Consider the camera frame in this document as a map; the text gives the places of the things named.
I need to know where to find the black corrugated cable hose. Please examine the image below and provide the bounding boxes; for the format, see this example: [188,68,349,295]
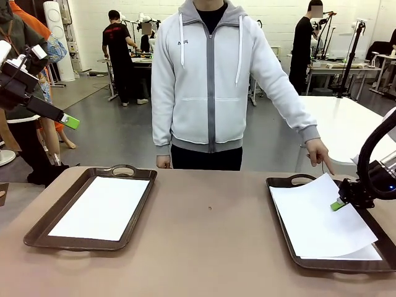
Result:
[356,111,396,189]

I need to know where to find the grey-sleeved right forearm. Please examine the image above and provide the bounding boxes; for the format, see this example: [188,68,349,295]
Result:
[150,89,173,157]

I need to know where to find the brown cardboard piece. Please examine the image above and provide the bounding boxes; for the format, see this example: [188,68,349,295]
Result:
[0,182,10,207]

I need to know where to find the man in red-print black t-shirt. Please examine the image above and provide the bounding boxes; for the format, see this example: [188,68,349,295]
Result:
[101,9,149,108]

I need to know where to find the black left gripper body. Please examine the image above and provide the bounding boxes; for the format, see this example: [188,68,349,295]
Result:
[0,69,47,116]

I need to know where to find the person's right hand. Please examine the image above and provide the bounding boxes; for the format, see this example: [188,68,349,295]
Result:
[155,154,172,170]

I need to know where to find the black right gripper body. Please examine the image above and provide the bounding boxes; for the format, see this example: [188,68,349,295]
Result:
[371,166,396,200]

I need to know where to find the person's left hand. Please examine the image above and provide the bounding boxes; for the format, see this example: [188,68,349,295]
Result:
[306,139,336,176]

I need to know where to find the brown plastic handled tray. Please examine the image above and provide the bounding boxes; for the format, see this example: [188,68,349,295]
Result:
[265,174,396,273]
[24,164,158,252]

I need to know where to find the large white table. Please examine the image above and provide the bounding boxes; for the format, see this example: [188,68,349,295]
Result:
[298,95,396,174]

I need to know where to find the black trousers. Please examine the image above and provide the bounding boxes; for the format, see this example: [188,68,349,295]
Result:
[170,144,244,171]

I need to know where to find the bare mannequin leg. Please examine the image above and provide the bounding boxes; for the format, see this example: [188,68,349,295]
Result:
[37,119,77,155]

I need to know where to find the blue patterned cloth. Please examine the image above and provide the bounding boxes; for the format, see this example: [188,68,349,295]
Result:
[39,32,68,105]

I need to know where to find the white round fan base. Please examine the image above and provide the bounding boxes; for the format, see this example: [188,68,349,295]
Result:
[0,150,17,167]

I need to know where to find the white wrist-mounted box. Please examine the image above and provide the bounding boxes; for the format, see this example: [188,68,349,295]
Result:
[30,45,48,61]

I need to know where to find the grey workbench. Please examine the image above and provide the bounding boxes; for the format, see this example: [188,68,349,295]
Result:
[97,55,154,103]

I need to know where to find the white desk grey legs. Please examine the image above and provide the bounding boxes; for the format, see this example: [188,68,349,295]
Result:
[306,57,383,95]

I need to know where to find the white tower air conditioner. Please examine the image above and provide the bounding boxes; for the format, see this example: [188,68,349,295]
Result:
[42,0,76,82]

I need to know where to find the person in black long sleeves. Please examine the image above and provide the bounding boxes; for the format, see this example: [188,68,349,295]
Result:
[289,0,325,95]

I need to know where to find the grey-sleeved left forearm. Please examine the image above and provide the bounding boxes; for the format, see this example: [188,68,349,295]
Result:
[272,77,321,146]

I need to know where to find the person in black top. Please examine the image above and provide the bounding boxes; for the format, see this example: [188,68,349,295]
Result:
[139,22,155,54]

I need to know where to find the grey white zip hoodie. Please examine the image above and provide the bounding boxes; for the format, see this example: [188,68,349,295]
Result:
[150,0,321,157]

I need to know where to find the black tripod pole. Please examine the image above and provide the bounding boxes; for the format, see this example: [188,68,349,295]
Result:
[335,20,366,100]

